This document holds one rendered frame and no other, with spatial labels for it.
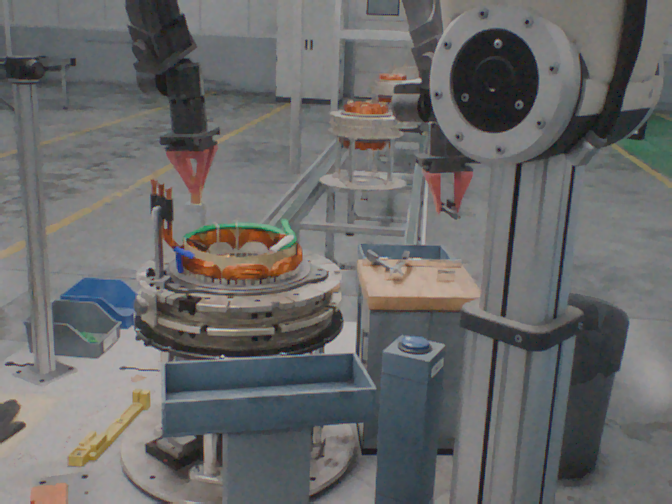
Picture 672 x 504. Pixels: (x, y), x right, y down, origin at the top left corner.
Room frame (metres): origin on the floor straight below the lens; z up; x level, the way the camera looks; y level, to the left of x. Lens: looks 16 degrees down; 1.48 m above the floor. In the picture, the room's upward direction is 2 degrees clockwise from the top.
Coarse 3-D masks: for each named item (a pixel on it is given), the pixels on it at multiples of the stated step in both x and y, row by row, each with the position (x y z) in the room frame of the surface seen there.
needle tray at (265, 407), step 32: (352, 352) 0.95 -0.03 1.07; (192, 384) 0.90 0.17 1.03; (224, 384) 0.91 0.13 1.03; (256, 384) 0.92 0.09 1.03; (288, 384) 0.93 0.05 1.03; (320, 384) 0.93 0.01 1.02; (352, 384) 0.94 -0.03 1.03; (192, 416) 0.80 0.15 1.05; (224, 416) 0.81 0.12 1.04; (256, 416) 0.81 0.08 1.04; (288, 416) 0.82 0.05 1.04; (320, 416) 0.83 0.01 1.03; (352, 416) 0.84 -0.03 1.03; (224, 448) 0.87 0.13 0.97; (256, 448) 0.83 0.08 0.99; (288, 448) 0.84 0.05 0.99; (224, 480) 0.86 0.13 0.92; (256, 480) 0.83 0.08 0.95; (288, 480) 0.84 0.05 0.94
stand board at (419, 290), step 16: (368, 272) 1.29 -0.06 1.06; (384, 272) 1.30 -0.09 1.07; (416, 272) 1.30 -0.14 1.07; (432, 272) 1.31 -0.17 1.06; (464, 272) 1.32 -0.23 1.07; (368, 288) 1.21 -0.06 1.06; (384, 288) 1.21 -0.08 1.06; (400, 288) 1.21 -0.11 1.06; (416, 288) 1.22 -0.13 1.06; (432, 288) 1.22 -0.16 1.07; (448, 288) 1.22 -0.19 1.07; (464, 288) 1.23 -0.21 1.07; (368, 304) 1.17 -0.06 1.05; (384, 304) 1.17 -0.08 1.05; (400, 304) 1.18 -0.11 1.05; (416, 304) 1.18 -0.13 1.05; (432, 304) 1.18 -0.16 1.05; (448, 304) 1.18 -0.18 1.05
